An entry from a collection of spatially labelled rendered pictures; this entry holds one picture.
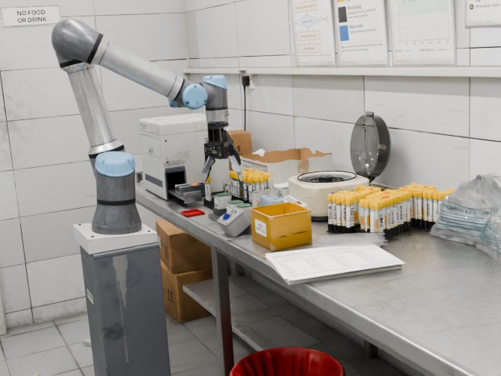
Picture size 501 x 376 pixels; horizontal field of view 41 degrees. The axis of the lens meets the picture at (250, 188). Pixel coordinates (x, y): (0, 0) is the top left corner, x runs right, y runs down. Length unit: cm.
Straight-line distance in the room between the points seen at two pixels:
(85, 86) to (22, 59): 164
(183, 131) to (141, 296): 77
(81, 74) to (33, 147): 169
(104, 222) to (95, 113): 35
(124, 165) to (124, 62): 30
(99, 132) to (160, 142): 47
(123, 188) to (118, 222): 10
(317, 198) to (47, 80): 204
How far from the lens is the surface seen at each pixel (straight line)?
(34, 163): 381
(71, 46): 203
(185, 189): 250
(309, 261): 173
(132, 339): 212
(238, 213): 201
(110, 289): 204
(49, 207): 386
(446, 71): 209
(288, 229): 188
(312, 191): 215
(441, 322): 142
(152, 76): 203
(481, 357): 129
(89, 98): 215
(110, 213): 204
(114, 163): 202
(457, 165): 214
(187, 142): 260
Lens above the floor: 143
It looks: 12 degrees down
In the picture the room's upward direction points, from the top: 3 degrees counter-clockwise
